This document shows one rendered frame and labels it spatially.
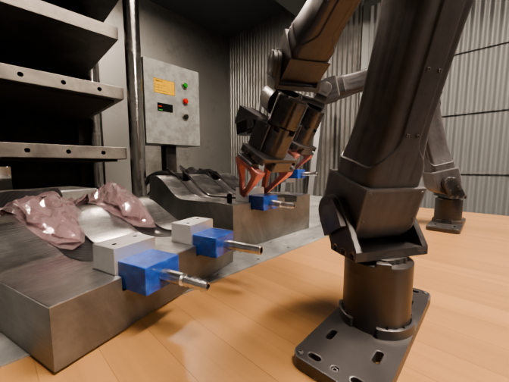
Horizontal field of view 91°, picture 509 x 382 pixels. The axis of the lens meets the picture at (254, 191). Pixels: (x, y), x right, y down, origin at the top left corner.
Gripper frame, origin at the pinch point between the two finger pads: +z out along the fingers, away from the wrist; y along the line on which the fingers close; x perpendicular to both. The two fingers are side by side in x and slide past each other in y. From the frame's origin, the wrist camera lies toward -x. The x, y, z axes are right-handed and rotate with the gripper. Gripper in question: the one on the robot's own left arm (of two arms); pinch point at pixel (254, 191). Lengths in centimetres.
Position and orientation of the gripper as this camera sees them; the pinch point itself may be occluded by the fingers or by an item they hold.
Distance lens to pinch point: 52.1
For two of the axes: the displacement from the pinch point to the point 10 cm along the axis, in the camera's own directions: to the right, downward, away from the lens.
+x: 6.1, 5.6, -5.6
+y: -7.1, 0.7, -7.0
